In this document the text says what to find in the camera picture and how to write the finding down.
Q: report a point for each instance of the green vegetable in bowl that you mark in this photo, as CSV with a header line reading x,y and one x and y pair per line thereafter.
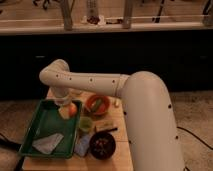
x,y
96,105

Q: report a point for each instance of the orange bowl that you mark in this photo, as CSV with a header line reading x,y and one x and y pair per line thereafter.
x,y
103,109

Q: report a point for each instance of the wooden brush block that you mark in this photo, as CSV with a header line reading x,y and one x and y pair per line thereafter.
x,y
105,126

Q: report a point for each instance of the small green cup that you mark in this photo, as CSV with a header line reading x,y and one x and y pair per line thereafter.
x,y
85,124

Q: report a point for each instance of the orange red apple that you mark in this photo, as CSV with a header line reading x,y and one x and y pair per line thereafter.
x,y
72,109

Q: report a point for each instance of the dark bowl with nuts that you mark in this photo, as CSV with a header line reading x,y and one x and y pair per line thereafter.
x,y
102,145

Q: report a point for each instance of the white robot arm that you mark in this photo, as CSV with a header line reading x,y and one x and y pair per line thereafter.
x,y
149,118

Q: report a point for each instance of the light blue sponge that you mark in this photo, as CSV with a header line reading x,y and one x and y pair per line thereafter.
x,y
82,145

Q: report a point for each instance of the green plastic tray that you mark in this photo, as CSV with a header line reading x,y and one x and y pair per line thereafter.
x,y
47,121

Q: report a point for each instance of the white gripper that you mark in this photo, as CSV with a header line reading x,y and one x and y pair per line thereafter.
x,y
64,112

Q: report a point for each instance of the white cloth in tray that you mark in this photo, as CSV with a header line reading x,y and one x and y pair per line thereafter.
x,y
47,144

